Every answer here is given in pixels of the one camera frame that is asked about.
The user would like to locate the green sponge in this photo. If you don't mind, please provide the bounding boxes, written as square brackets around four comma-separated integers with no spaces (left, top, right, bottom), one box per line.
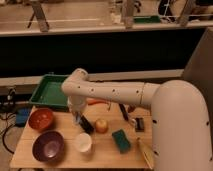
[112,129,131,153]

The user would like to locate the purple bowl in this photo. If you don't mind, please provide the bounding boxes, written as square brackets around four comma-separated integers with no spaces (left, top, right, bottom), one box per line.
[32,131,64,162]

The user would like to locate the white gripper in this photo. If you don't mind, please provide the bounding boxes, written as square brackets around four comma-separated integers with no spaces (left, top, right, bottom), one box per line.
[67,95,87,124]

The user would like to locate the red bowl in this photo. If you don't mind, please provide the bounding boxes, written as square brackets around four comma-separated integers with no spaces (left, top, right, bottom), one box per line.
[28,108,54,132]

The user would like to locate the black cylindrical object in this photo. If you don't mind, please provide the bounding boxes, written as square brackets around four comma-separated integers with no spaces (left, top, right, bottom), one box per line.
[79,116,94,134]

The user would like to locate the green plastic tray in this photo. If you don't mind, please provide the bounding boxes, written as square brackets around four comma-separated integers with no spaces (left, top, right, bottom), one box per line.
[29,74,68,111]

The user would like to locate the black handled tool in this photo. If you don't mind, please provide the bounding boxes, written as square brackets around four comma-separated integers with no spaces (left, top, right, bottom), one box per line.
[119,104,129,121]

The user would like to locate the yellow red apple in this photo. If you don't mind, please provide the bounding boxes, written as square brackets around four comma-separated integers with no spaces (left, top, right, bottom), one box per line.
[95,119,108,133]

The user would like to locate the green bin in background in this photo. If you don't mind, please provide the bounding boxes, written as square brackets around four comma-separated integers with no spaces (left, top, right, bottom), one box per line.
[134,15,161,24]

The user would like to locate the black cables on floor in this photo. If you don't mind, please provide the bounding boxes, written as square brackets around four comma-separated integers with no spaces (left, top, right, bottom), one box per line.
[0,87,21,155]

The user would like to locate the small black box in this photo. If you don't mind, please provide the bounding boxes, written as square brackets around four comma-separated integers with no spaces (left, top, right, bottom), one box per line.
[135,118,145,132]

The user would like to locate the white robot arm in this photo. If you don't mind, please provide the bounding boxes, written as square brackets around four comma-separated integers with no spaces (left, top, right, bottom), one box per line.
[61,68,213,171]

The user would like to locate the orange carrot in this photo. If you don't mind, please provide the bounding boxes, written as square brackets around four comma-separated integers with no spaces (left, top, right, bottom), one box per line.
[87,99,108,105]

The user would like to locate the blue device on floor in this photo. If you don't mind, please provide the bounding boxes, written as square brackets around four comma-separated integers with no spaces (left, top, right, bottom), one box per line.
[15,108,31,127]

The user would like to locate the white cup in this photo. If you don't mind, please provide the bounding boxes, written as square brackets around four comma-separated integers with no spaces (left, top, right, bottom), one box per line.
[74,133,92,153]

